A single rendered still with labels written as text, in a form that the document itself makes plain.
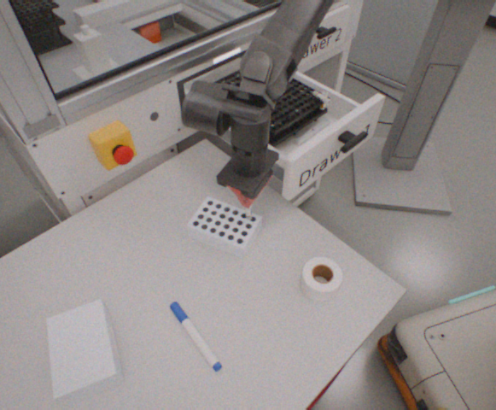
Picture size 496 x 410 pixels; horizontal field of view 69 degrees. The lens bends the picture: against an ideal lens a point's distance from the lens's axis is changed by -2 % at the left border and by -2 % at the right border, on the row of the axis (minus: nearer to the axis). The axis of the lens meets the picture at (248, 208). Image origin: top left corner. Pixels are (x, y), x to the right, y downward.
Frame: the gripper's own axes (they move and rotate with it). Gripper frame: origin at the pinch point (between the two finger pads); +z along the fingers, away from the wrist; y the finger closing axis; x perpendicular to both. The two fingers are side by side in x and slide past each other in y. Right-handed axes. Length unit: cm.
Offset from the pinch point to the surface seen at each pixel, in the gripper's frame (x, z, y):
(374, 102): 12.6, -7.3, -30.6
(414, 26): 4, 45, -200
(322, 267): 16.6, 6.5, 2.1
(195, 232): -7.9, 7.6, 6.3
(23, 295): -28.6, 10.9, 31.5
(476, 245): 70, 84, -91
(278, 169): 1.6, -0.5, -9.6
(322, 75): -10, 15, -71
